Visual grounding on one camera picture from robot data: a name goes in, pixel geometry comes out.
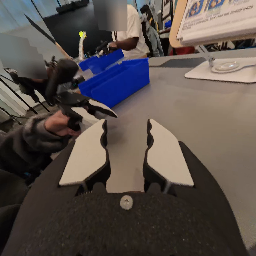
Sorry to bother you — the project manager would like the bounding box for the wooden board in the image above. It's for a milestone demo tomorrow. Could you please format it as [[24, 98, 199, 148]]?
[[169, 0, 256, 48]]

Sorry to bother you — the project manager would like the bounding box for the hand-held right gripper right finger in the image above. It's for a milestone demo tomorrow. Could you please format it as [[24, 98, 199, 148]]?
[[143, 119, 195, 194]]

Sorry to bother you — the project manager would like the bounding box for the black white marker sign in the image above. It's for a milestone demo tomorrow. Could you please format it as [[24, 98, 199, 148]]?
[[161, 0, 173, 22]]

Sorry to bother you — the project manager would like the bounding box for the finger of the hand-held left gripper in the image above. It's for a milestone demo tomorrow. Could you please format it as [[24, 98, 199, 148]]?
[[71, 107, 105, 123], [88, 99, 118, 119]]

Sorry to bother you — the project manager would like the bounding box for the red bag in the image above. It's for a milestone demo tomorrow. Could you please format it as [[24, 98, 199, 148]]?
[[169, 46, 195, 56]]

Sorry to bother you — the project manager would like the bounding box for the grey desk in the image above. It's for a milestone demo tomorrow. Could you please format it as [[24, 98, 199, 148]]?
[[50, 48, 256, 250]]

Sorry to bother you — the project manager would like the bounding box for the person's left hand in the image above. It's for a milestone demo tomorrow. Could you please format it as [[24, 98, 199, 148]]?
[[45, 111, 82, 137]]

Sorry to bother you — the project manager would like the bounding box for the black diagonal rod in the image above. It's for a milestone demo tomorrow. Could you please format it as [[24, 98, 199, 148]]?
[[24, 14, 73, 61]]

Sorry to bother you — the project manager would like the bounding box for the blue plastic bin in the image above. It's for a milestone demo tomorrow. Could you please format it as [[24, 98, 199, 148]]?
[[79, 49, 124, 75], [78, 58, 150, 108]]

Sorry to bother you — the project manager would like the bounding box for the person's body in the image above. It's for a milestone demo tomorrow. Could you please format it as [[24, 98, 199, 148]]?
[[0, 170, 31, 256]]

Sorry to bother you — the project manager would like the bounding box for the small black device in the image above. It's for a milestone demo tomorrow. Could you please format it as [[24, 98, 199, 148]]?
[[72, 75, 86, 89]]

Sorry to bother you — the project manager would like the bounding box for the person's left forearm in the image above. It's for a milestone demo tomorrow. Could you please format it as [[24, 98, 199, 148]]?
[[0, 114, 71, 175]]

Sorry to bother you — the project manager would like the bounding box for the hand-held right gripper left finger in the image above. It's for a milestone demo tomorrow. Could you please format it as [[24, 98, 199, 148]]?
[[59, 119, 111, 193]]

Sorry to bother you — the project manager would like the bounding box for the black monitor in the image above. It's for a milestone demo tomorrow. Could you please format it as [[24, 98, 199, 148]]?
[[43, 0, 113, 59]]

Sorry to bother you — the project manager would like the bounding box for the black tripod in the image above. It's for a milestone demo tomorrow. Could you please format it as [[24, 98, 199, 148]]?
[[0, 74, 50, 123]]

